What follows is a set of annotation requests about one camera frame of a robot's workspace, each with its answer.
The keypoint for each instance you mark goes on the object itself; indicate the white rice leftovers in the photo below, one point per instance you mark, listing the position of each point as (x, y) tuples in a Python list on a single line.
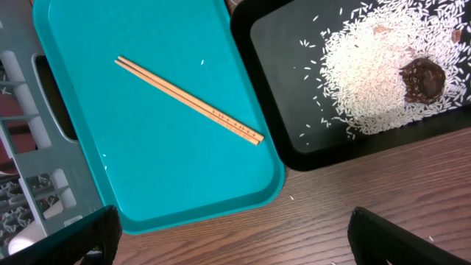
[(360, 63)]

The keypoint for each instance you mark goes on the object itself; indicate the teal serving tray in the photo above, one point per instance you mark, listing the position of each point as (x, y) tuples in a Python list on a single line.
[(159, 162)]

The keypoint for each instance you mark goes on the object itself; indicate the white paper cup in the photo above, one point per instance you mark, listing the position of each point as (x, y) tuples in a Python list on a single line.
[(33, 232)]

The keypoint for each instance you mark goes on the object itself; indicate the wooden chopstick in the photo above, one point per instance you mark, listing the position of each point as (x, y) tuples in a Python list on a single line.
[(184, 101), (191, 97)]

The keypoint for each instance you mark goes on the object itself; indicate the black tray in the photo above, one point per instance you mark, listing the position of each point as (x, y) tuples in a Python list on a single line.
[(280, 45)]

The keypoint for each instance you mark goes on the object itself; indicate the grey plastic dish rack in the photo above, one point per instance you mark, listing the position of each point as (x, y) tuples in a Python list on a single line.
[(41, 160)]

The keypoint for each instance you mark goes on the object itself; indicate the brown food chunk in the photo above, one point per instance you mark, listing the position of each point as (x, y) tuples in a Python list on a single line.
[(424, 81)]

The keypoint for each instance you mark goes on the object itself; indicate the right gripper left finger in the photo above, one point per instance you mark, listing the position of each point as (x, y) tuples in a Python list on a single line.
[(91, 240)]

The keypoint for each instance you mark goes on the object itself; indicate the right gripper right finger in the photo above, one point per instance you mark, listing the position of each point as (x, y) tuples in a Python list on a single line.
[(377, 241)]

